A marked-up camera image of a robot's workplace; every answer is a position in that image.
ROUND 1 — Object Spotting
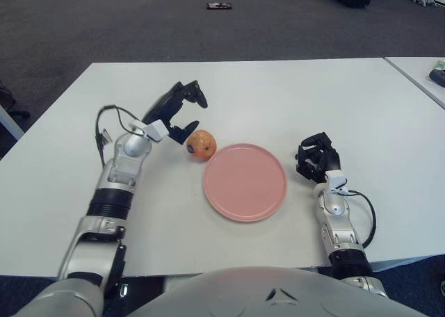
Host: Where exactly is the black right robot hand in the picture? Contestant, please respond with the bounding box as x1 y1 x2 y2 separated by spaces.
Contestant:
295 131 342 184

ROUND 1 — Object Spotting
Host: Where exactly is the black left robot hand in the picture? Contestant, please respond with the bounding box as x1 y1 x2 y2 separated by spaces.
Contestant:
141 80 209 145

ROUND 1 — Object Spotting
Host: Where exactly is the red-yellow apple with sticker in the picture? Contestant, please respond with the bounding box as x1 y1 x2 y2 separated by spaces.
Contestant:
186 129 218 161

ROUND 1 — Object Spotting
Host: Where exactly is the pink round plate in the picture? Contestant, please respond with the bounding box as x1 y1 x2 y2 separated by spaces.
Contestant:
202 143 289 223

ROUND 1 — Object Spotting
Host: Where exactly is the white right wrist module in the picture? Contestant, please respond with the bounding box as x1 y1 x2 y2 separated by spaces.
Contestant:
325 170 348 194

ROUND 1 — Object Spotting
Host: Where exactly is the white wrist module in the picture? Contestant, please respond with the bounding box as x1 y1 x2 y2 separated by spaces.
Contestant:
130 120 170 143
325 170 348 194

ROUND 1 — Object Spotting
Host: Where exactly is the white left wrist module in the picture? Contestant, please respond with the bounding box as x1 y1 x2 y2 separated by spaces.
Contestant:
130 120 170 143

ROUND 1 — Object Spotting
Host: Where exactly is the grey robot torso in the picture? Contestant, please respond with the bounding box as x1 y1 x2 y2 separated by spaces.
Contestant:
128 266 428 317

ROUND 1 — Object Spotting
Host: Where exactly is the white table leg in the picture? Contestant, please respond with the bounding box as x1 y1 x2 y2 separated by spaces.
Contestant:
0 104 25 143

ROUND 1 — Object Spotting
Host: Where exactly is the dark chair base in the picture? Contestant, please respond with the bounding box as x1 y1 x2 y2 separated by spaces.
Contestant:
0 82 31 120

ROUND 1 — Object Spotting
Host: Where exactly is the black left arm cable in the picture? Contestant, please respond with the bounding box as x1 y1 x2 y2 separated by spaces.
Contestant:
94 104 140 165

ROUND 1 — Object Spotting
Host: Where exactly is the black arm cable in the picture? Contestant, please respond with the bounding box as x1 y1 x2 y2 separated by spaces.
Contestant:
342 189 378 250
94 104 140 165

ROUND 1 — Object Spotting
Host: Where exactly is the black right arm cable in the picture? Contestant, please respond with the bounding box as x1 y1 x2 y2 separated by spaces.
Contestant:
342 189 378 250

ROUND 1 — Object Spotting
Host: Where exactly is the grey handheld controller with cable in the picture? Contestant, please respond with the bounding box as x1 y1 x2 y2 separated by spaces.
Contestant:
428 68 445 88

